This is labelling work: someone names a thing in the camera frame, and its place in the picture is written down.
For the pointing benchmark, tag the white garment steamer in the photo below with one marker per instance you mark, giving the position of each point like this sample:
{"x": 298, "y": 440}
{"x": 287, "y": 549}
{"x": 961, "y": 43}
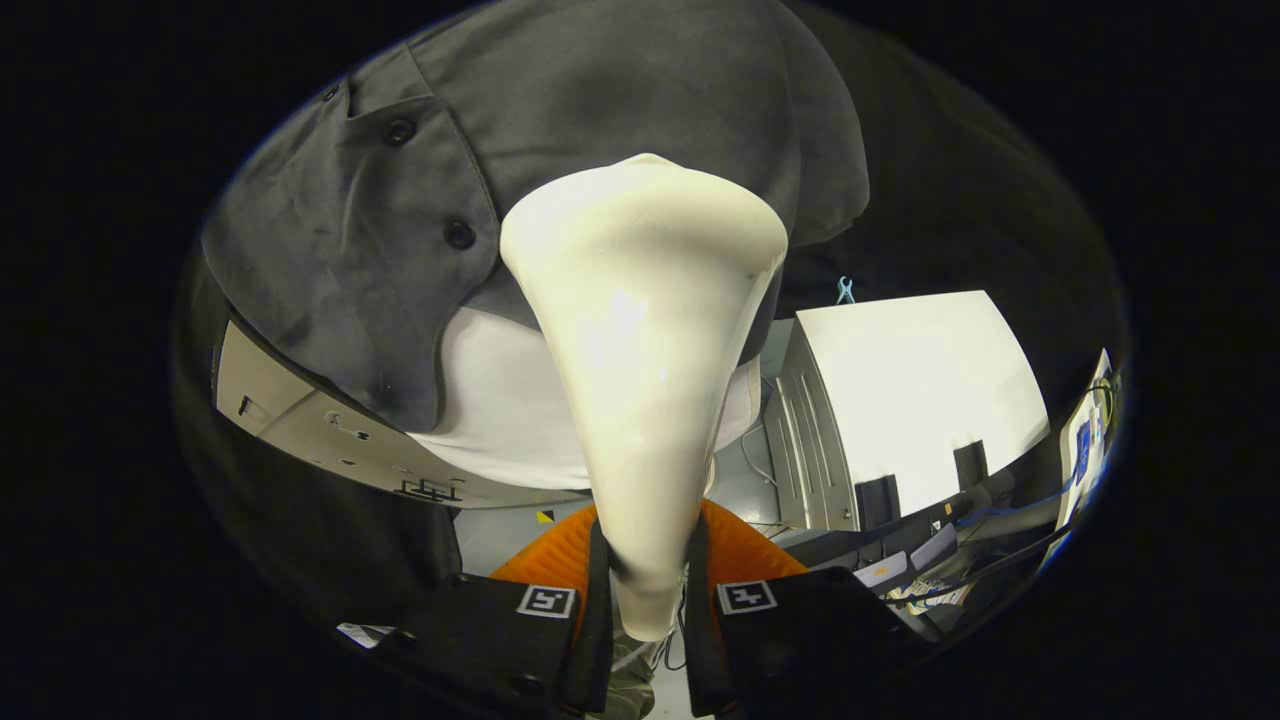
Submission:
{"x": 640, "y": 350}

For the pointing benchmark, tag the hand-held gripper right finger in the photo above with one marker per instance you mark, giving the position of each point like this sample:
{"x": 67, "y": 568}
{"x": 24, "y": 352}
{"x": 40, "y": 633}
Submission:
{"x": 698, "y": 630}

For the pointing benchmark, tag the white mannequin torso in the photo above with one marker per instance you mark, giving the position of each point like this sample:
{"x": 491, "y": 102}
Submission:
{"x": 500, "y": 410}

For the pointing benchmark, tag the white ribbed cabinet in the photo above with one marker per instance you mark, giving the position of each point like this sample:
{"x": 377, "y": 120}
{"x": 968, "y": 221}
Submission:
{"x": 900, "y": 380}

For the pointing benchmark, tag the light blue clip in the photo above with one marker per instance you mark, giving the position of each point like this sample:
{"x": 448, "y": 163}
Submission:
{"x": 846, "y": 290}

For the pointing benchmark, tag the white side table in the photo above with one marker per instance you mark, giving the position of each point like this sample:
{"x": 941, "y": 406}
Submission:
{"x": 1085, "y": 420}

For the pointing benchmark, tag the grey drawer cabinet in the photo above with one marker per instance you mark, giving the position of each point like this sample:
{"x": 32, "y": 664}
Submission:
{"x": 300, "y": 420}

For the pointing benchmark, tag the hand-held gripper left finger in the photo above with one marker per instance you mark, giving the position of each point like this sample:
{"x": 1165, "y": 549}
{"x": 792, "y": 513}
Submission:
{"x": 598, "y": 620}

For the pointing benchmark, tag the small black box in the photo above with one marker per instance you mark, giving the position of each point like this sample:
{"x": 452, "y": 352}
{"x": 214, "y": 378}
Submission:
{"x": 970, "y": 465}
{"x": 878, "y": 500}

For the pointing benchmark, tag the grey button shirt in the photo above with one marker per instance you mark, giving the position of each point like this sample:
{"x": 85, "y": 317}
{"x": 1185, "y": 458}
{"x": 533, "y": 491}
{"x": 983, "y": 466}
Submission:
{"x": 600, "y": 90}

